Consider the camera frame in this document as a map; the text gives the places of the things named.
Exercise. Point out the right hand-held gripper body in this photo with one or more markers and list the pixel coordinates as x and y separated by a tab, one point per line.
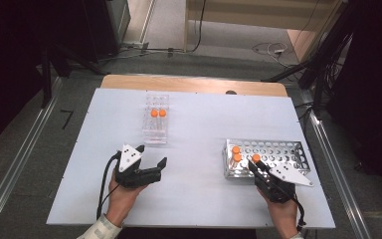
275	189

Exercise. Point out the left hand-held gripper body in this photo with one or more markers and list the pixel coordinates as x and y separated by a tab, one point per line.
129	159

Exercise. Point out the perforated metal tube rack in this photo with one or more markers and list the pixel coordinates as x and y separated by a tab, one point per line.
278	151

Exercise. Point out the clear plastic tube rack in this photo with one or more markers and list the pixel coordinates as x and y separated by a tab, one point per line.
155	132

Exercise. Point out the person's right hand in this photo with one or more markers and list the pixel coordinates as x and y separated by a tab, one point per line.
282	215

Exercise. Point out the person's left hand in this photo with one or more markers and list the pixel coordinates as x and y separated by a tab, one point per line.
122	199

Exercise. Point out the white table board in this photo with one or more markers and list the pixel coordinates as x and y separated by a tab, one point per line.
195	116

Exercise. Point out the wooden table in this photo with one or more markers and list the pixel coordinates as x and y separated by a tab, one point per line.
179	84

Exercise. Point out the person's dark clothing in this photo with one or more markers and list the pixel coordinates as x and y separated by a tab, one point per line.
185	234

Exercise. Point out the dark table grommet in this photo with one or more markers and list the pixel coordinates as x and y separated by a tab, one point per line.
231	92

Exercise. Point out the black metal stand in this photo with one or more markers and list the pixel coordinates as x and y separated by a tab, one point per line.
46	79

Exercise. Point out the black cabinet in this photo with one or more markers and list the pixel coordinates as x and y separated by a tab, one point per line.
102	26

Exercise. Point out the dark curtain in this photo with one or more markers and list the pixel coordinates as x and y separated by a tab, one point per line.
6	66
378	83

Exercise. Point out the beige wooden furniture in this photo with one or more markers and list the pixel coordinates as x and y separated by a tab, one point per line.
245	13

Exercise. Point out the aluminium floor rail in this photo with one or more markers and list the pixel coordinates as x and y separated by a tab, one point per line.
30	132
321	139

